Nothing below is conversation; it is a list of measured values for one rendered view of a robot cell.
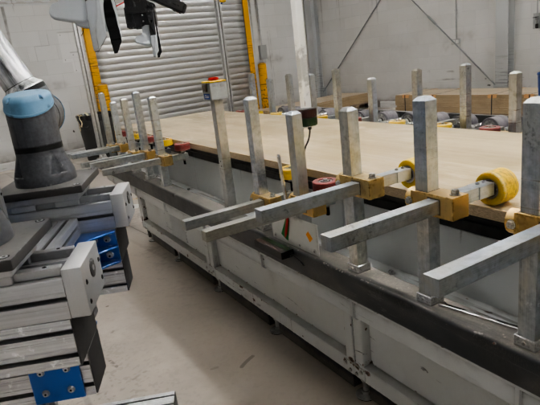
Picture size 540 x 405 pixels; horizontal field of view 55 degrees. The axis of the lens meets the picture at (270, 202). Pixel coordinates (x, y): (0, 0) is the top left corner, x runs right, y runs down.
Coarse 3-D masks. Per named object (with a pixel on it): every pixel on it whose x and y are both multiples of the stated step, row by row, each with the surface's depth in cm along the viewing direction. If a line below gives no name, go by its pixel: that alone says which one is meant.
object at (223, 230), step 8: (248, 216) 146; (288, 216) 150; (224, 224) 141; (232, 224) 141; (240, 224) 142; (248, 224) 143; (256, 224) 145; (264, 224) 146; (208, 232) 137; (216, 232) 139; (224, 232) 140; (232, 232) 141; (208, 240) 138
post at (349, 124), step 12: (348, 108) 128; (348, 120) 128; (348, 132) 129; (348, 144) 130; (348, 156) 131; (360, 156) 132; (348, 168) 132; (360, 168) 133; (348, 204) 136; (360, 204) 135; (348, 216) 137; (360, 216) 136; (360, 252) 138; (360, 264) 139
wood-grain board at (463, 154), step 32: (192, 128) 322; (320, 128) 262; (384, 128) 240; (448, 128) 221; (288, 160) 194; (320, 160) 188; (384, 160) 176; (448, 160) 166; (480, 160) 161; (512, 160) 157
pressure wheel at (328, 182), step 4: (316, 180) 158; (320, 180) 158; (324, 180) 156; (328, 180) 156; (332, 180) 156; (316, 184) 154; (320, 184) 153; (324, 184) 153; (328, 184) 153; (332, 184) 153; (316, 188) 155; (320, 188) 154; (324, 188) 153; (328, 208) 158; (328, 212) 159
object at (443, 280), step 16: (512, 240) 83; (528, 240) 83; (464, 256) 80; (480, 256) 79; (496, 256) 79; (512, 256) 82; (432, 272) 76; (448, 272) 75; (464, 272) 76; (480, 272) 78; (432, 288) 75; (448, 288) 75
